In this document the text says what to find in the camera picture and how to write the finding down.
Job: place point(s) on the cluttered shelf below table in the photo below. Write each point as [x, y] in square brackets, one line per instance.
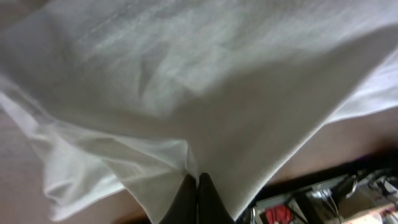
[365, 197]

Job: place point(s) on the red object on shelf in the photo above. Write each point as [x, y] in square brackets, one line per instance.
[278, 215]

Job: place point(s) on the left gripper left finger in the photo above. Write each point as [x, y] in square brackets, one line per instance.
[183, 209]

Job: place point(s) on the white t-shirt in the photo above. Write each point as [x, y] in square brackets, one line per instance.
[135, 94]

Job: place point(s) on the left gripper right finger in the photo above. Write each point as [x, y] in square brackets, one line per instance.
[211, 209]

